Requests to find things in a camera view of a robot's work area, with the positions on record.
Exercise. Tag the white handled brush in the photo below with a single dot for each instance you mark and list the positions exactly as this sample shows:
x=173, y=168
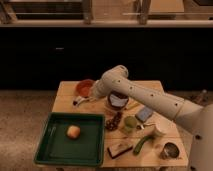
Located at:
x=79, y=100

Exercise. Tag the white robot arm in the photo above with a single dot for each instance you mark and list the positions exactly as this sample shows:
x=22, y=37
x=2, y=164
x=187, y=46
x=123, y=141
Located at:
x=194, y=118

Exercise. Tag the brown bowl with cloth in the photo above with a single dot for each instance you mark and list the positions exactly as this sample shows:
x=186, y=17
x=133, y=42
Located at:
x=117, y=101

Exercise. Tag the orange bowl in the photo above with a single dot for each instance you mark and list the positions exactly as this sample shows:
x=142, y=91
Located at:
x=83, y=87

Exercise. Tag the yellow pencil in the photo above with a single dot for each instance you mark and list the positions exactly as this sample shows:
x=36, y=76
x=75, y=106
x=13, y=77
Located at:
x=129, y=107

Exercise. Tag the dark grape bunch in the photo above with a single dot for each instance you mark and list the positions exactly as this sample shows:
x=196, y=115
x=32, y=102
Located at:
x=112, y=124

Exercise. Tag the green cup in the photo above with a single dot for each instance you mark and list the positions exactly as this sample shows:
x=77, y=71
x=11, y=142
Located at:
x=130, y=124

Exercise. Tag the blue sponge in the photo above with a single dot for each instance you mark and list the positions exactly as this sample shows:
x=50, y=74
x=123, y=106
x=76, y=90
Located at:
x=144, y=114

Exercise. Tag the yellow bread roll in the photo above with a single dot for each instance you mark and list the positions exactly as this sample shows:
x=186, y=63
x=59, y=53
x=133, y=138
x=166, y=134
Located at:
x=73, y=132

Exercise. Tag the wooden table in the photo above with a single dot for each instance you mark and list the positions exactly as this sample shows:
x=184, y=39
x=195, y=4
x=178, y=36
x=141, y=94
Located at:
x=149, y=155

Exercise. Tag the brown blackboard eraser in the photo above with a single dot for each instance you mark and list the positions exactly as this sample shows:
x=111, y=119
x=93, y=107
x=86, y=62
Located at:
x=119, y=148

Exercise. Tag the white cup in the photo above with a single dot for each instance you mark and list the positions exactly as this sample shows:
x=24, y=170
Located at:
x=161, y=129

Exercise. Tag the green cucumber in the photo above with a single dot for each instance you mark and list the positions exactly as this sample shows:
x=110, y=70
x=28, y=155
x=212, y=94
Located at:
x=140, y=144

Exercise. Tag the green plastic tray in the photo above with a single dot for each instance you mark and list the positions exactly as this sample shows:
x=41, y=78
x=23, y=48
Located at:
x=56, y=148

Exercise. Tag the metal tin can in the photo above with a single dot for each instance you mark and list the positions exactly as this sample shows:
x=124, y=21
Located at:
x=170, y=151

